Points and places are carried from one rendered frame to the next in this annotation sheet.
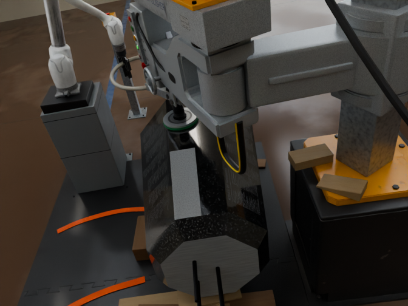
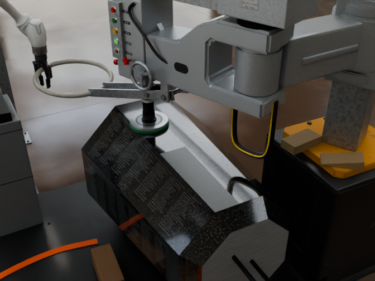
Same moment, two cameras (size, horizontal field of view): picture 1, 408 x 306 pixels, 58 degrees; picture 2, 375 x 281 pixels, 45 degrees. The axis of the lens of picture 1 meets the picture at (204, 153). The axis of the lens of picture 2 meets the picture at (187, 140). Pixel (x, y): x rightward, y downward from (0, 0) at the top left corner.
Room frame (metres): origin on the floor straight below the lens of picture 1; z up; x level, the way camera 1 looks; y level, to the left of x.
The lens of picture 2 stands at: (-0.06, 0.99, 2.08)
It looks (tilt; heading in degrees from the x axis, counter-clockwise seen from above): 32 degrees down; 331
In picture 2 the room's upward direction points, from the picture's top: straight up
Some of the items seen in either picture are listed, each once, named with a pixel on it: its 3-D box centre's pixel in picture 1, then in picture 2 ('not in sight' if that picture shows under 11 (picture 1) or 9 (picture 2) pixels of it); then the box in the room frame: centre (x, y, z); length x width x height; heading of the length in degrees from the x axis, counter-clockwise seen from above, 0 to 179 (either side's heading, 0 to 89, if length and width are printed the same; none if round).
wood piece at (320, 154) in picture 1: (310, 156); (301, 141); (1.42, -0.53, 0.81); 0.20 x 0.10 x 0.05; 94
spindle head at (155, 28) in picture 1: (169, 48); (156, 40); (1.88, 0.08, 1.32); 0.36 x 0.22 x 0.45; 21
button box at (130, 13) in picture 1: (138, 37); (117, 30); (1.98, 0.24, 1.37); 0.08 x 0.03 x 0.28; 21
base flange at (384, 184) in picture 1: (363, 162); (342, 141); (1.35, -0.78, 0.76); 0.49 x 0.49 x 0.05; 86
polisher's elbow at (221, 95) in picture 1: (223, 84); (257, 66); (1.34, -0.13, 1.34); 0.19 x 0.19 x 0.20
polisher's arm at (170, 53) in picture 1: (193, 71); (205, 61); (1.58, -0.02, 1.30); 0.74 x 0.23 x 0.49; 21
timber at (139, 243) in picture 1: (145, 237); (107, 270); (1.74, 0.51, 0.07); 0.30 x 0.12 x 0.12; 174
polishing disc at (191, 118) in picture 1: (180, 117); (149, 120); (1.96, 0.10, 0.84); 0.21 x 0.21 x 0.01
